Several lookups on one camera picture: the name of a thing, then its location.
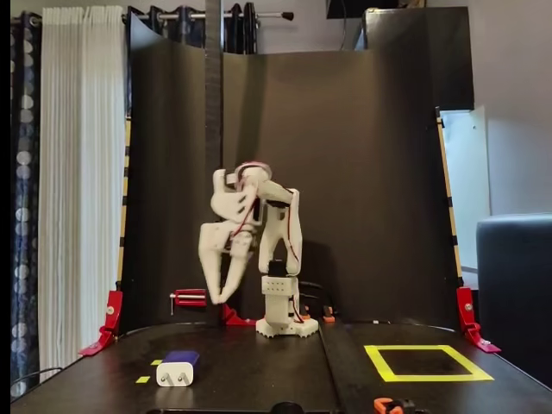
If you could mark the dark dotted curtain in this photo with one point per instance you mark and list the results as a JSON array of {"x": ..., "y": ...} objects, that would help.
[{"x": 23, "y": 172}]

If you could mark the yellow black striped stick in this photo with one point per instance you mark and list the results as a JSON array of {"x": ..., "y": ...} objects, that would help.
[
  {"x": 126, "y": 164},
  {"x": 448, "y": 194}
]

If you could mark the red base bracket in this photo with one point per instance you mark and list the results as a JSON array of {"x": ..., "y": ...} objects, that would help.
[{"x": 235, "y": 320}]

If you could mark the dark wall screen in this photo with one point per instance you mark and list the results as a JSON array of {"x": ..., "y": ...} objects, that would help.
[{"x": 375, "y": 8}]

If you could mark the black round knob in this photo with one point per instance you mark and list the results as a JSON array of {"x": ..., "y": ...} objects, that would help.
[{"x": 288, "y": 409}]

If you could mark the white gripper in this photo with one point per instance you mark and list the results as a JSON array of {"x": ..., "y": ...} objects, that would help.
[{"x": 214, "y": 242}]

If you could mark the yellow tape square outline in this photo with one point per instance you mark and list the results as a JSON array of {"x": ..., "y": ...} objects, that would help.
[{"x": 431, "y": 378}]

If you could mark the black curtain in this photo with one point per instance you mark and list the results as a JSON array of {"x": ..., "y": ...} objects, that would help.
[{"x": 241, "y": 30}]

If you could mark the blue charger plug block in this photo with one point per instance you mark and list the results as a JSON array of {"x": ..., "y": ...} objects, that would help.
[{"x": 177, "y": 375}]

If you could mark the red metal c-clamp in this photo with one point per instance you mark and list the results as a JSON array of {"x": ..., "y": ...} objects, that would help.
[{"x": 190, "y": 297}]

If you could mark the orange black bar clamp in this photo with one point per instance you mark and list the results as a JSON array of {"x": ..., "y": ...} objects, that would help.
[
  {"x": 329, "y": 318},
  {"x": 305, "y": 318},
  {"x": 381, "y": 406}
]

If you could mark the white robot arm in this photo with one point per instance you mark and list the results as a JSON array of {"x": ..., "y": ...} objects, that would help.
[{"x": 282, "y": 207}]

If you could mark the red corner bracket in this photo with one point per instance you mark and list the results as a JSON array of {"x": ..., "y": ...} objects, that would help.
[
  {"x": 113, "y": 310},
  {"x": 466, "y": 310}
]

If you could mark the white pleated curtain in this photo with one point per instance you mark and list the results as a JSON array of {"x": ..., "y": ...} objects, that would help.
[{"x": 77, "y": 172}]

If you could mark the black backdrop board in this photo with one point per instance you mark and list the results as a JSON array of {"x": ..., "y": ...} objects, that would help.
[{"x": 366, "y": 172}]

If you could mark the black upright pole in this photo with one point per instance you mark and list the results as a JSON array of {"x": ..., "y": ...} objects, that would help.
[{"x": 213, "y": 108}]

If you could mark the metal curtain rod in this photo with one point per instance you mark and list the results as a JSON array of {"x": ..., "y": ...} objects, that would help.
[{"x": 271, "y": 16}]

